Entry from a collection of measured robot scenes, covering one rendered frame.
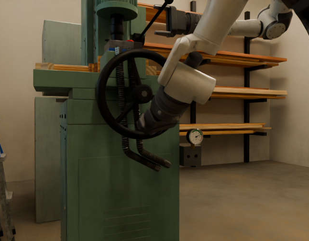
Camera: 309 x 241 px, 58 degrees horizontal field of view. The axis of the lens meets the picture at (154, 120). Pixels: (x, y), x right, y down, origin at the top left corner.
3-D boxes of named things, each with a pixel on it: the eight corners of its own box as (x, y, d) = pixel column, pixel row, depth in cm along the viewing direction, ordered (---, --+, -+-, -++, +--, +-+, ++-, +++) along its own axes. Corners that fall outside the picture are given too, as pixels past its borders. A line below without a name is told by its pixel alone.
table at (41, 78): (30, 83, 85) (30, 63, 85) (35, 91, 113) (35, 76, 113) (204, 90, 106) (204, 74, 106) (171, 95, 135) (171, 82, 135)
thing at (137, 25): (130, 34, 140) (130, 4, 140) (126, 39, 148) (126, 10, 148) (146, 36, 143) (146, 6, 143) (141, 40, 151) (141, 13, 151)
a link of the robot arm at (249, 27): (228, 28, 125) (268, 29, 128) (235, 42, 119) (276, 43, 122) (237, 6, 117) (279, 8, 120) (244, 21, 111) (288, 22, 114)
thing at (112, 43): (108, 50, 94) (108, 34, 94) (103, 57, 104) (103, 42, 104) (145, 54, 99) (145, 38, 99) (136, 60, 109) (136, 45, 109)
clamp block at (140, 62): (105, 77, 93) (105, 49, 93) (98, 82, 105) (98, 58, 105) (147, 79, 98) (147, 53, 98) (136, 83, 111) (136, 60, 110)
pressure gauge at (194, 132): (189, 149, 108) (189, 128, 107) (184, 148, 111) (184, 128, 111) (203, 148, 110) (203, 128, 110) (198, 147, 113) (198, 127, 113)
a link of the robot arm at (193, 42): (191, 103, 62) (222, 47, 57) (155, 85, 61) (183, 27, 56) (190, 94, 68) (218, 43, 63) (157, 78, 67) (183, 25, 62)
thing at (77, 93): (72, 99, 98) (72, 87, 98) (68, 102, 118) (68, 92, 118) (175, 101, 112) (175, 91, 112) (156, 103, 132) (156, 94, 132)
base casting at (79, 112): (65, 125, 97) (65, 98, 97) (59, 121, 151) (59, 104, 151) (180, 123, 113) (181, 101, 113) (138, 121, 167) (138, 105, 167)
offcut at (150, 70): (146, 77, 114) (146, 67, 113) (156, 76, 113) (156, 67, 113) (146, 75, 110) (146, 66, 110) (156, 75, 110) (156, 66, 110)
